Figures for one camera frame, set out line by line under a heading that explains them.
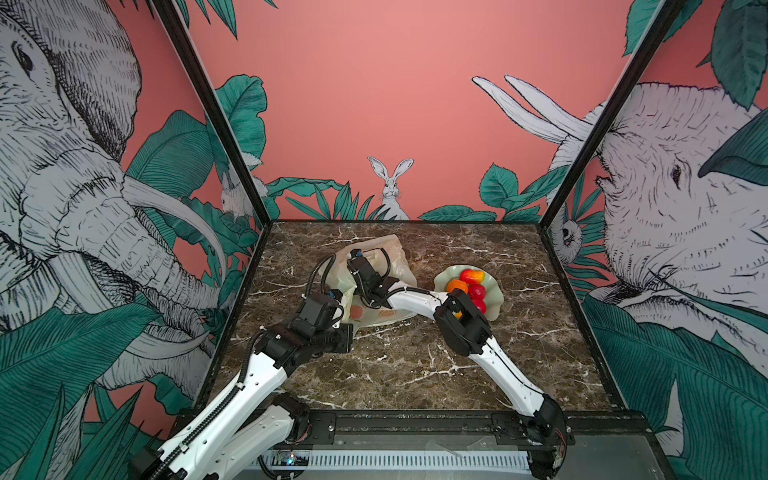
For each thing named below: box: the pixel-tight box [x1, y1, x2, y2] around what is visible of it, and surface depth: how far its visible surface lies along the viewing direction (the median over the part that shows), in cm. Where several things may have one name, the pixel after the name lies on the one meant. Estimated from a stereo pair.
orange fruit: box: [446, 278, 469, 294], surface depth 98 cm
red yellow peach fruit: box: [459, 269, 486, 285], surface depth 99 cm
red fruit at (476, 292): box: [468, 284, 486, 301], surface depth 97 cm
